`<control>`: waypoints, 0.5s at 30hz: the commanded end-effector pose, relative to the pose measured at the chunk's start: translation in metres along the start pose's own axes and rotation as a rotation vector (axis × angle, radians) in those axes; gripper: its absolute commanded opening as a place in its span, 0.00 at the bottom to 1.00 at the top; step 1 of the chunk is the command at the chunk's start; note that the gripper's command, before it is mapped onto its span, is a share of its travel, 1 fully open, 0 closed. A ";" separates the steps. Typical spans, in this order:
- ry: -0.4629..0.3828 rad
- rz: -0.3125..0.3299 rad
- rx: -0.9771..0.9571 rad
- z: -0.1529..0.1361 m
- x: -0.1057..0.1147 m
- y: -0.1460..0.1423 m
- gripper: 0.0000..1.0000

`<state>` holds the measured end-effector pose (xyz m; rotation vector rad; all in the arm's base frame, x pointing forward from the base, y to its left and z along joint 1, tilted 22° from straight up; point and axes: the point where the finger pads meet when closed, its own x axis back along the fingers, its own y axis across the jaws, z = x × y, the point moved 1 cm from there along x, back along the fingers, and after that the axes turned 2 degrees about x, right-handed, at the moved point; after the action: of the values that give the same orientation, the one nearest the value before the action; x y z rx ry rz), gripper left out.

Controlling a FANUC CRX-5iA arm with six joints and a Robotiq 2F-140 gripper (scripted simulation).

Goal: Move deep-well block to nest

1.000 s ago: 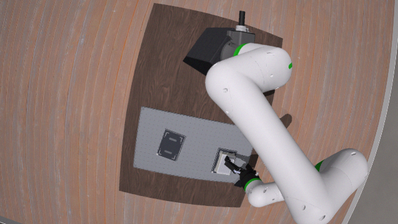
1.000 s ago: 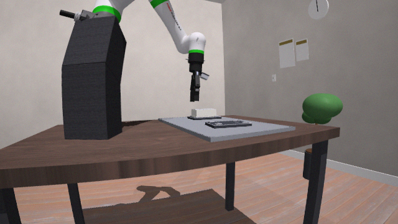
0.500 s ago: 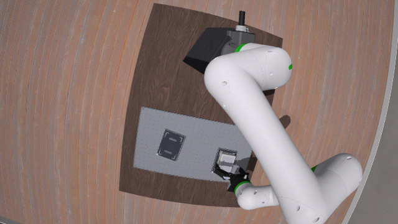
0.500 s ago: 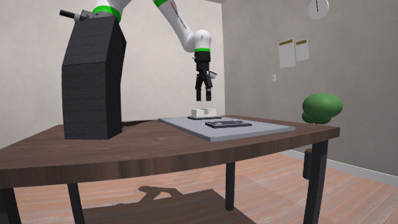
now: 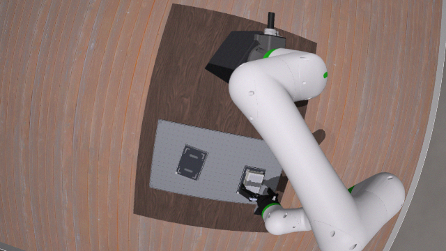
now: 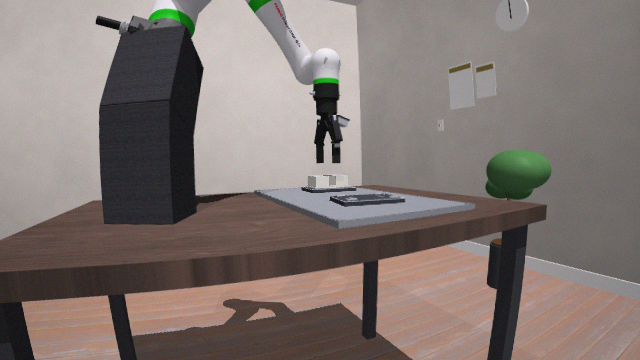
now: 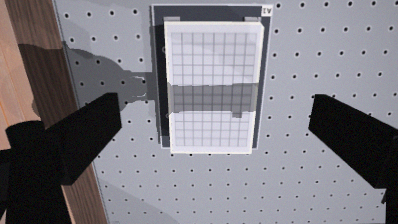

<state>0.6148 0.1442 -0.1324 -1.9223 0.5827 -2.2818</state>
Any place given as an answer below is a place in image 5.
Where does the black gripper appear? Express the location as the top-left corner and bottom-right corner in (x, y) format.
(239, 183), (279, 207)

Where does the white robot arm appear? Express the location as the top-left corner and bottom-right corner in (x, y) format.
(229, 12), (405, 251)

